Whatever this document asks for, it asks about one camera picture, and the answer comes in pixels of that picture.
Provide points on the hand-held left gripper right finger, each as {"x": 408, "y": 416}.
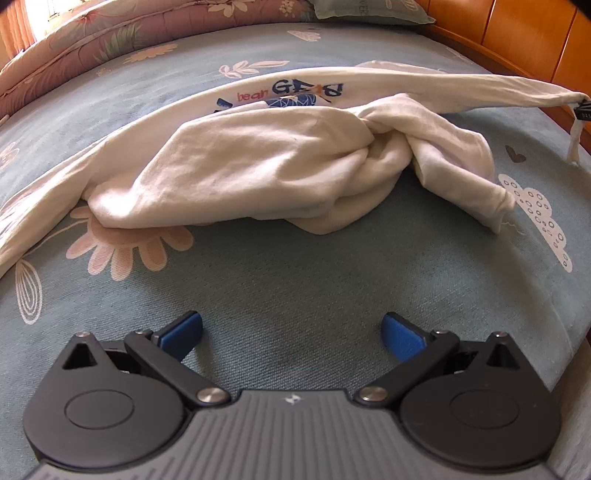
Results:
{"x": 399, "y": 337}

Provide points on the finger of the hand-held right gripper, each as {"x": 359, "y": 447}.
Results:
{"x": 585, "y": 110}

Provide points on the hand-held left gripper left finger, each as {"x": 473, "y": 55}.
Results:
{"x": 182, "y": 334}

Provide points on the white printed long-sleeve shirt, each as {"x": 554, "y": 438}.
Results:
{"x": 258, "y": 157}

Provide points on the wooden bed headboard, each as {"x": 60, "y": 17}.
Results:
{"x": 521, "y": 41}

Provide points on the bed with blue floral sheet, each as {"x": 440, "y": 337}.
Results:
{"x": 300, "y": 286}

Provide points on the green printed pillow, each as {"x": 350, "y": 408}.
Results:
{"x": 369, "y": 10}

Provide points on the folded pink floral quilt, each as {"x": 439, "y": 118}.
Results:
{"x": 138, "y": 32}

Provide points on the pink patterned curtain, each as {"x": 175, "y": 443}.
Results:
{"x": 14, "y": 39}

